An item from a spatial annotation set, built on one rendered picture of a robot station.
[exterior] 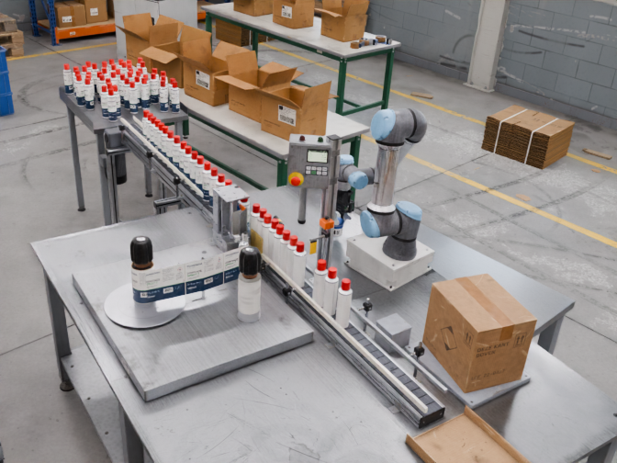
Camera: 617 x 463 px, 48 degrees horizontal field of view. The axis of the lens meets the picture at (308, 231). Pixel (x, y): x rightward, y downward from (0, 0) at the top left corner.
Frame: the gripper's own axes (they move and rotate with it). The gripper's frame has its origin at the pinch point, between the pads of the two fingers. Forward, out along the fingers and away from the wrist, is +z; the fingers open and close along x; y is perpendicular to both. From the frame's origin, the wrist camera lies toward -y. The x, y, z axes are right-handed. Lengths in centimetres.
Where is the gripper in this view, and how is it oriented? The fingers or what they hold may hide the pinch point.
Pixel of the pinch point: (336, 224)
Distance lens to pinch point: 331.6
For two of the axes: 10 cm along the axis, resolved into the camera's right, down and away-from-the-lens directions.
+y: 6.8, 3.9, -6.1
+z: -0.6, 8.7, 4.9
